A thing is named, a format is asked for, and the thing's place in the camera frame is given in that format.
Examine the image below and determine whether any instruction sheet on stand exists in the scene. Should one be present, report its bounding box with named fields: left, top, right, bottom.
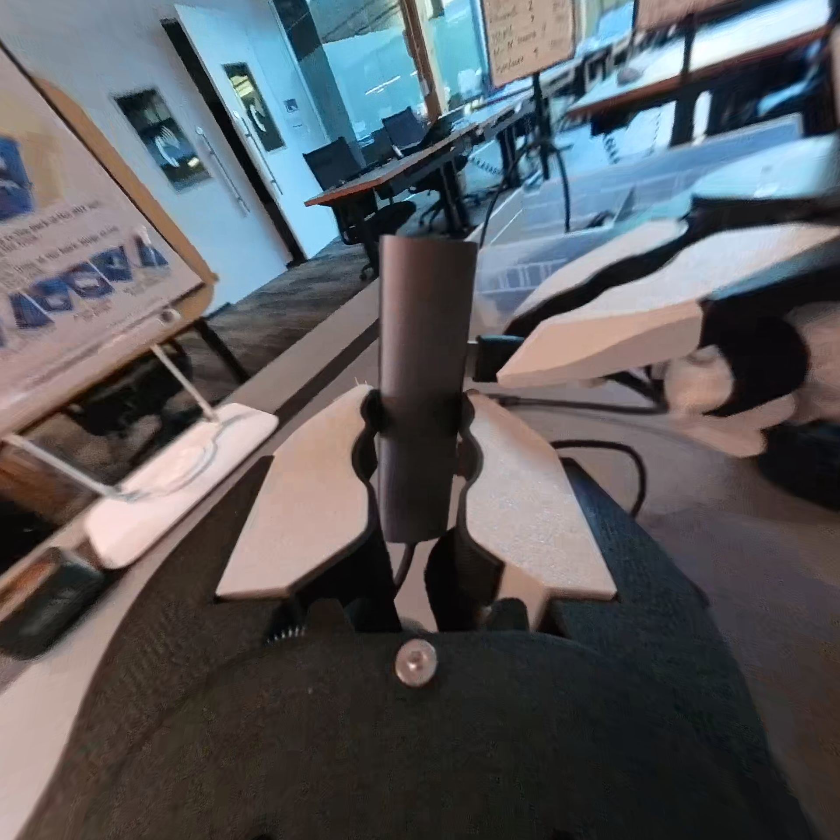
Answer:
left=0, top=77, right=219, bottom=437

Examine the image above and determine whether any black office chair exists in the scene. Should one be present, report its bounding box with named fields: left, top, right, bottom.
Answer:
left=303, top=136, right=417, bottom=247
left=382, top=106, right=427, bottom=152

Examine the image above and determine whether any dark wall poster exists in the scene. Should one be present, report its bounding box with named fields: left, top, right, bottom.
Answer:
left=113, top=87, right=211, bottom=193

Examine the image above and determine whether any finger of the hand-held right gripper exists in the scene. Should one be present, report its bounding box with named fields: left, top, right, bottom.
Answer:
left=502, top=220, right=693, bottom=337
left=495, top=224, right=840, bottom=389

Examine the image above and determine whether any white door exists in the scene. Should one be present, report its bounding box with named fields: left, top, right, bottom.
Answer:
left=176, top=3, right=339, bottom=260

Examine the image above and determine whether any person's right hand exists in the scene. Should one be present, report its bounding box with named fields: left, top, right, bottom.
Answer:
left=663, top=307, right=840, bottom=460

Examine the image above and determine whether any long wooden desk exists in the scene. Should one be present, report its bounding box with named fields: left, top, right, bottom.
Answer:
left=567, top=26, right=840, bottom=145

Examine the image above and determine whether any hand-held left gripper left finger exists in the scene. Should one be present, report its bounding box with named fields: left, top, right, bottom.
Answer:
left=215, top=384, right=382, bottom=599

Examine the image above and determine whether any dark door poster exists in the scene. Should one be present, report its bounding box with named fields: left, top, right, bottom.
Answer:
left=222, top=62, right=287, bottom=154

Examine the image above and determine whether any wooden office desk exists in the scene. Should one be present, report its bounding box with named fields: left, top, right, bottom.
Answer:
left=305, top=98, right=532, bottom=263

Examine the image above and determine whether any clear plastic bin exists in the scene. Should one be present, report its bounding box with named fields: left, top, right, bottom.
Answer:
left=476, top=115, right=808, bottom=316

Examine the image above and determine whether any wooden ceiling post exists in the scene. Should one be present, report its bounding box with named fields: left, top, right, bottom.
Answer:
left=400, top=0, right=442, bottom=122

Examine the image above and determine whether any grey usb hub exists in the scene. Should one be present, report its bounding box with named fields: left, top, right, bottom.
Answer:
left=377, top=235, right=480, bottom=544

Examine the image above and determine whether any silver door handle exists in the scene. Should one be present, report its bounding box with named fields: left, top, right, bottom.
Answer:
left=231, top=110, right=284, bottom=196
left=196, top=126, right=252, bottom=217

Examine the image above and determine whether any black power bank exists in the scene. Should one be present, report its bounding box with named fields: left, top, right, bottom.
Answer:
left=0, top=548, right=106, bottom=660

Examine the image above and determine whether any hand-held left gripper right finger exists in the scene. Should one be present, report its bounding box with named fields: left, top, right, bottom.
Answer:
left=459, top=390, right=619, bottom=631

